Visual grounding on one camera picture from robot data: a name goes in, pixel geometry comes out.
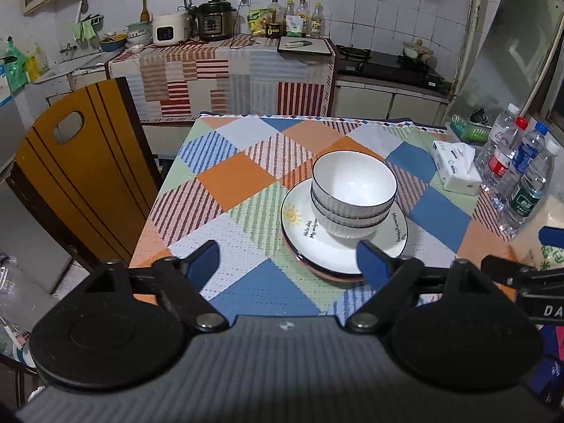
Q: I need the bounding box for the dark-label oil bottle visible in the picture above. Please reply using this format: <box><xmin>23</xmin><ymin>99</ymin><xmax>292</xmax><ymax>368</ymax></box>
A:
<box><xmin>265</xmin><ymin>0</ymin><xmax>283</xmax><ymax>39</ymax></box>

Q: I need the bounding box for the red-label water bottle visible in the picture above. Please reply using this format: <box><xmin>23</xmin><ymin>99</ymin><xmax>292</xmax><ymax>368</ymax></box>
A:
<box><xmin>486</xmin><ymin>117</ymin><xmax>529</xmax><ymax>192</ymax></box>

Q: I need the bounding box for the clear oil bottle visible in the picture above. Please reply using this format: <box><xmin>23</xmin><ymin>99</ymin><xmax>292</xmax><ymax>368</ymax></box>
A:
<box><xmin>294</xmin><ymin>0</ymin><xmax>309</xmax><ymax>37</ymax></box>
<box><xmin>284</xmin><ymin>0</ymin><xmax>297</xmax><ymax>37</ymax></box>
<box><xmin>309</xmin><ymin>2</ymin><xmax>324</xmax><ymax>38</ymax></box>

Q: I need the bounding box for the green hanging cloth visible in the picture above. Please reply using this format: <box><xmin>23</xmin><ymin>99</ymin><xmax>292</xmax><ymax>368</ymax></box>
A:
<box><xmin>72</xmin><ymin>15</ymin><xmax>105</xmax><ymax>42</ymax></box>

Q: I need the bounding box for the white rice cooker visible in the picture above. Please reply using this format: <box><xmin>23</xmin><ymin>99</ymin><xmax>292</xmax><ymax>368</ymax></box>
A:
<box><xmin>152</xmin><ymin>13</ymin><xmax>193</xmax><ymax>47</ymax></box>

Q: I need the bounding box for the metal sheet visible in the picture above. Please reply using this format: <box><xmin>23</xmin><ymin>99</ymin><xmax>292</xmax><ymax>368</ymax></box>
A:
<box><xmin>448</xmin><ymin>0</ymin><xmax>564</xmax><ymax>121</ymax></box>

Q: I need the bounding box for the green-label water bottle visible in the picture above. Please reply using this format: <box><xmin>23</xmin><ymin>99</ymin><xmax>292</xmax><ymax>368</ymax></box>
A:
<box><xmin>498</xmin><ymin>139</ymin><xmax>560</xmax><ymax>235</ymax></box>

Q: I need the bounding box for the blue-label water bottle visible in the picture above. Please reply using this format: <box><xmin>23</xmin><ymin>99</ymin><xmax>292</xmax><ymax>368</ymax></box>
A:
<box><xmin>507</xmin><ymin>121</ymin><xmax>550</xmax><ymax>186</ymax></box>

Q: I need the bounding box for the white plate with sun print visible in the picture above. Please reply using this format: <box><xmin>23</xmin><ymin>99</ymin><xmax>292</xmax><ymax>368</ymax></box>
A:
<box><xmin>281</xmin><ymin>177</ymin><xmax>409</xmax><ymax>275</ymax></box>

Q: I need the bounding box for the dark pressure cooker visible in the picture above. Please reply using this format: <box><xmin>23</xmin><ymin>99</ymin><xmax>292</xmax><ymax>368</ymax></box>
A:
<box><xmin>196</xmin><ymin>0</ymin><xmax>239</xmax><ymax>43</ymax></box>

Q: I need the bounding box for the wooden chair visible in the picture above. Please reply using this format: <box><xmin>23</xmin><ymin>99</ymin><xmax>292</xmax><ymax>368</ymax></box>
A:
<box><xmin>6</xmin><ymin>76</ymin><xmax>162</xmax><ymax>270</ymax></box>

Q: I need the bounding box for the yellow snack bag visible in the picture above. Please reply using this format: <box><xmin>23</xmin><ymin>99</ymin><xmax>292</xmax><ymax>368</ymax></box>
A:
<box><xmin>247</xmin><ymin>9</ymin><xmax>270</xmax><ymax>37</ymax></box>

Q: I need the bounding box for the clear water bottle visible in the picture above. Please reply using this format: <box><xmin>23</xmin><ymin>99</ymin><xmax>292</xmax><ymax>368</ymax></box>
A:
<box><xmin>476</xmin><ymin>103</ymin><xmax>521</xmax><ymax>177</ymax></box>

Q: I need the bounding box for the white ribbed bowl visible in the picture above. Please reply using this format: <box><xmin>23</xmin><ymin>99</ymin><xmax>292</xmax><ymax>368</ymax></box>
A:
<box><xmin>310</xmin><ymin>185</ymin><xmax>396</xmax><ymax>239</ymax></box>
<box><xmin>311</xmin><ymin>151</ymin><xmax>398</xmax><ymax>213</ymax></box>

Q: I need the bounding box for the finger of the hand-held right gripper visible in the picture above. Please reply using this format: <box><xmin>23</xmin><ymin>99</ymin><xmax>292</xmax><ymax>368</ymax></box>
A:
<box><xmin>480</xmin><ymin>254</ymin><xmax>564</xmax><ymax>295</ymax></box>
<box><xmin>541</xmin><ymin>226</ymin><xmax>564</xmax><ymax>247</ymax></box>

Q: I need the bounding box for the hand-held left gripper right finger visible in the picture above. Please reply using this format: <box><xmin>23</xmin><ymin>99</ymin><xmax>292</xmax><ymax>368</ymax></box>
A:
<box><xmin>345</xmin><ymin>240</ymin><xmax>492</xmax><ymax>333</ymax></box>

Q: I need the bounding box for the black gas stove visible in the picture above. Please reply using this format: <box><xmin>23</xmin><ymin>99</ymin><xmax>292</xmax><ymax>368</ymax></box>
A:
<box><xmin>336</xmin><ymin>44</ymin><xmax>447</xmax><ymax>90</ymax></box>

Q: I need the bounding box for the green plastic bag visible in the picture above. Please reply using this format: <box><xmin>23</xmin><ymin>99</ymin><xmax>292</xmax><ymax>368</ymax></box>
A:
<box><xmin>0</xmin><ymin>37</ymin><xmax>31</xmax><ymax>93</ymax></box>

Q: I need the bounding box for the blue basin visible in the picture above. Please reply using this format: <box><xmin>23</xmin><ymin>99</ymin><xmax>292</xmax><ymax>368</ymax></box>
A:
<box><xmin>99</xmin><ymin>35</ymin><xmax>128</xmax><ymax>53</ymax></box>

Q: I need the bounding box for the patchwork tablecloth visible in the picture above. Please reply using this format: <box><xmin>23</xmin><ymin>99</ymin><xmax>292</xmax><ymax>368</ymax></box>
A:
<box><xmin>129</xmin><ymin>112</ymin><xmax>525</xmax><ymax>319</ymax></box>

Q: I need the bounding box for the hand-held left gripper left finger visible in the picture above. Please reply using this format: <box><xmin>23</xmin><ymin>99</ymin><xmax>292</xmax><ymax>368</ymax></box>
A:
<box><xmin>86</xmin><ymin>240</ymin><xmax>229</xmax><ymax>332</ymax></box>

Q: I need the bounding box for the cream enamel pot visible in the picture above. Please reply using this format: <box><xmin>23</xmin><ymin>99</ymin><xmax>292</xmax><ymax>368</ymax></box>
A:
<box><xmin>401</xmin><ymin>39</ymin><xmax>435</xmax><ymax>63</ymax></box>

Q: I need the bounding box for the stack of kitchen bowls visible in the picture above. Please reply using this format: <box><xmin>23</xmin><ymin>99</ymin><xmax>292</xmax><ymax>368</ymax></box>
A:
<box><xmin>125</xmin><ymin>22</ymin><xmax>153</xmax><ymax>54</ymax></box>

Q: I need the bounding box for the striped counter cloth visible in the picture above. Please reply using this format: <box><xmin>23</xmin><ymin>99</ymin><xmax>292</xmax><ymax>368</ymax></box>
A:
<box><xmin>108</xmin><ymin>36</ymin><xmax>338</xmax><ymax>121</ymax></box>

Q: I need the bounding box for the green plastic basket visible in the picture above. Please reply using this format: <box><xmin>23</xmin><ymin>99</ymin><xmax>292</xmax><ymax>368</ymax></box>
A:
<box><xmin>449</xmin><ymin>112</ymin><xmax>492</xmax><ymax>142</ymax></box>

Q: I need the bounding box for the white tissue pack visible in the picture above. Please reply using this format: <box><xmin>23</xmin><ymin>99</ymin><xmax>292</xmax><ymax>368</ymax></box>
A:
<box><xmin>431</xmin><ymin>140</ymin><xmax>484</xmax><ymax>195</ymax></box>

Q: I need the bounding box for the white cutting board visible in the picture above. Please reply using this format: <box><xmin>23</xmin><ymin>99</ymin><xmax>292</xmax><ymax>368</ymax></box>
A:
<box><xmin>277</xmin><ymin>35</ymin><xmax>334</xmax><ymax>57</ymax></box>

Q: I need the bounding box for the pink-rimmed plate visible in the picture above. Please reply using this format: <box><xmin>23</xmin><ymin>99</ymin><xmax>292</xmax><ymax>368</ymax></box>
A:
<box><xmin>282</xmin><ymin>233</ymin><xmax>367</xmax><ymax>283</ymax></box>

